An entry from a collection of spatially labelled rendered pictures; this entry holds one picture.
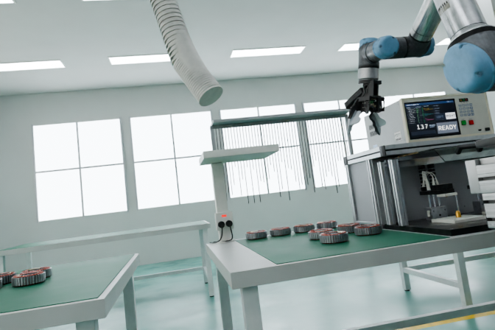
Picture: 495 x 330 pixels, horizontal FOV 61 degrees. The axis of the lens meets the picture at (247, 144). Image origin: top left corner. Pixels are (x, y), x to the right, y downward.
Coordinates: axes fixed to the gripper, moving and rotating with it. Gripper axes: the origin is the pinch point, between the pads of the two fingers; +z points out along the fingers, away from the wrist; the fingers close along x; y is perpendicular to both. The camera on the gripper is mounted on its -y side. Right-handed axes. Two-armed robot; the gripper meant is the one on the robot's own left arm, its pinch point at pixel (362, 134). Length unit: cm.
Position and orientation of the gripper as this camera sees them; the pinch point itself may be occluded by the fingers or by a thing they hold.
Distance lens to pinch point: 163.4
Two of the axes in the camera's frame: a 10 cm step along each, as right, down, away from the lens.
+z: -0.3, 10.0, 0.1
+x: 9.1, 0.2, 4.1
